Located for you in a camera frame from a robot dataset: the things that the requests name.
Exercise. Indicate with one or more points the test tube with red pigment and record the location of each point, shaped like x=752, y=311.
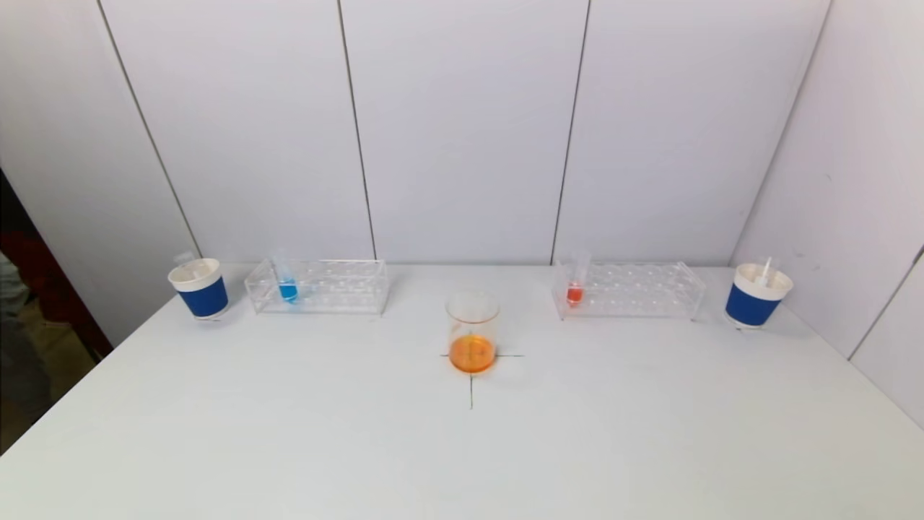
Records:
x=185, y=263
x=574, y=293

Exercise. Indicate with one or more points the blue white paper cup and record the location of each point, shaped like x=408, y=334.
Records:
x=751, y=305
x=204, y=297

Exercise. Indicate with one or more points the clear acrylic test tube rack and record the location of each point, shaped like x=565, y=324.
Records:
x=325, y=296
x=635, y=296

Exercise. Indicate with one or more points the clear glass beaker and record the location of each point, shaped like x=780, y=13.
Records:
x=472, y=354

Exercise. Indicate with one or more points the test tube with blue pigment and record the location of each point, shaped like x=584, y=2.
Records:
x=288, y=290

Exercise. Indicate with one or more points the person in grey clothes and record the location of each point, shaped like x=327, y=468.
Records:
x=11, y=289

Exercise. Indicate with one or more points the test tube with yellow pigment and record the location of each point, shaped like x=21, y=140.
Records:
x=763, y=276

